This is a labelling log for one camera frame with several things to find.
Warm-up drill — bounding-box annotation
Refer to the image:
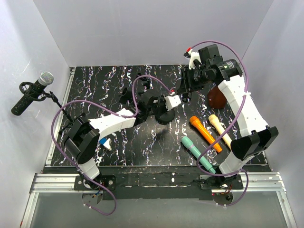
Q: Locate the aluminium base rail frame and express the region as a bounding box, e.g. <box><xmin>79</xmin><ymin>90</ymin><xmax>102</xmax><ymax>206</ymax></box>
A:
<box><xmin>20</xmin><ymin>63</ymin><xmax>297</xmax><ymax>228</ymax></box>

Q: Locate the blue and white toy block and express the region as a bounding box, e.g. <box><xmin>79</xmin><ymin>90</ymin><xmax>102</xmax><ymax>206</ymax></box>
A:
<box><xmin>99</xmin><ymin>138</ymin><xmax>112</xmax><ymax>151</ymax></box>

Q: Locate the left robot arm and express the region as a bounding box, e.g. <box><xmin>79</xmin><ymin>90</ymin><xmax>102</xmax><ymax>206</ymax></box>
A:
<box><xmin>64</xmin><ymin>95</ymin><xmax>181</xmax><ymax>190</ymax></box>

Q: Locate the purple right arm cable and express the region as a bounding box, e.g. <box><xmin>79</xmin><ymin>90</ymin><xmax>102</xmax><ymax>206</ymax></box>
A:
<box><xmin>190</xmin><ymin>40</ymin><xmax>250</xmax><ymax>207</ymax></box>

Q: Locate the orange microphone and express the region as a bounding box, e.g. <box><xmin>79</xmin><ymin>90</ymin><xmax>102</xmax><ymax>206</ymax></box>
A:
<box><xmin>190</xmin><ymin>116</ymin><xmax>215</xmax><ymax>144</ymax></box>

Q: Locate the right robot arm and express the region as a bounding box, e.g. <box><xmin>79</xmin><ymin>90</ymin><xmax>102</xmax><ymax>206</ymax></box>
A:
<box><xmin>178</xmin><ymin>41</ymin><xmax>278</xmax><ymax>189</ymax></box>

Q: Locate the brown wooden metronome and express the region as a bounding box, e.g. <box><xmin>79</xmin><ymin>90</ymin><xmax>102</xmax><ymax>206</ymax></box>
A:
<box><xmin>207</xmin><ymin>86</ymin><xmax>227</xmax><ymax>109</ymax></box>

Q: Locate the cream wooden microphone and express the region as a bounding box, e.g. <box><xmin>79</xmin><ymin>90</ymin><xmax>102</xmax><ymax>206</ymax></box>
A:
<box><xmin>209</xmin><ymin>114</ymin><xmax>232</xmax><ymax>150</ymax></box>

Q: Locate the black tripod microphone stand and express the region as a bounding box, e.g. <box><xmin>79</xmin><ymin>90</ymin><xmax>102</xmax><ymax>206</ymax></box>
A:
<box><xmin>136</xmin><ymin>74</ymin><xmax>152</xmax><ymax>89</ymax></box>

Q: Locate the black round-base stand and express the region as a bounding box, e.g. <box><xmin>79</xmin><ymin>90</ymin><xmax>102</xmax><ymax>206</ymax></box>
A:
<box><xmin>119</xmin><ymin>87</ymin><xmax>136</xmax><ymax>106</ymax></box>
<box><xmin>155</xmin><ymin>109</ymin><xmax>175</xmax><ymax>125</ymax></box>

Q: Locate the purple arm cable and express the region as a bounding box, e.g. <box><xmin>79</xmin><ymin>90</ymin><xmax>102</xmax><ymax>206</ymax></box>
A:
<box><xmin>190</xmin><ymin>40</ymin><xmax>250</xmax><ymax>207</ymax></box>
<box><xmin>51</xmin><ymin>75</ymin><xmax>174</xmax><ymax>216</ymax></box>

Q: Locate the mint green toy microphone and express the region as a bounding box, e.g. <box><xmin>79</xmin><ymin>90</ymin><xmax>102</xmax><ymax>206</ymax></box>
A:
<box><xmin>181</xmin><ymin>136</ymin><xmax>216</xmax><ymax>174</ymax></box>

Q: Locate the black shock-mount tripod stand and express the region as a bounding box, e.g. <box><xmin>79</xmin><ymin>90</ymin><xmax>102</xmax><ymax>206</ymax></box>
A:
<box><xmin>19</xmin><ymin>81</ymin><xmax>86</xmax><ymax>133</ymax></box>

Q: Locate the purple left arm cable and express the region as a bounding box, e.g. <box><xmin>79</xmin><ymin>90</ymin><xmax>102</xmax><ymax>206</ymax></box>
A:
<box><xmin>51</xmin><ymin>75</ymin><xmax>174</xmax><ymax>216</ymax></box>

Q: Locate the silver-headed black microphone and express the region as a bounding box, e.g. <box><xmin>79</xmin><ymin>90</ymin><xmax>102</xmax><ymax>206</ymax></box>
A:
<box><xmin>11</xmin><ymin>72</ymin><xmax>54</xmax><ymax>116</ymax></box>

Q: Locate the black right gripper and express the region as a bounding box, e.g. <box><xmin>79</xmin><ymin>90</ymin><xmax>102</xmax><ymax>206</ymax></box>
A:
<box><xmin>177</xmin><ymin>66</ymin><xmax>209</xmax><ymax>95</ymax></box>

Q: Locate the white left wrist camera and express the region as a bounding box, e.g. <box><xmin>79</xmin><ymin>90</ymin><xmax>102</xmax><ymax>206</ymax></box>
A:
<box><xmin>164</xmin><ymin>90</ymin><xmax>181</xmax><ymax>111</ymax></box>

